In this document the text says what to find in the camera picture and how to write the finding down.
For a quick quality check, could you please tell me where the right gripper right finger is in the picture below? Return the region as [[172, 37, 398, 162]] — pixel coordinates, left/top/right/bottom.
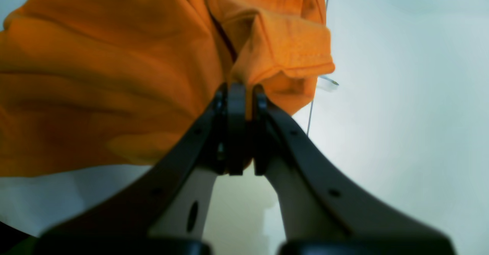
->
[[252, 85, 455, 255]]

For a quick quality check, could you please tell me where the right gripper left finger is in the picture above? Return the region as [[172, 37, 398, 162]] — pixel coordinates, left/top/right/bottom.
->
[[34, 83, 247, 255]]

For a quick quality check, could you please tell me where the orange t-shirt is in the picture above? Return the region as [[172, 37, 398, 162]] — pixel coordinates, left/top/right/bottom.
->
[[0, 0, 335, 177]]

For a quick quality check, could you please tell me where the white garment tag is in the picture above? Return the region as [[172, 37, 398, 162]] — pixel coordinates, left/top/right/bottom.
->
[[316, 75, 339, 92]]

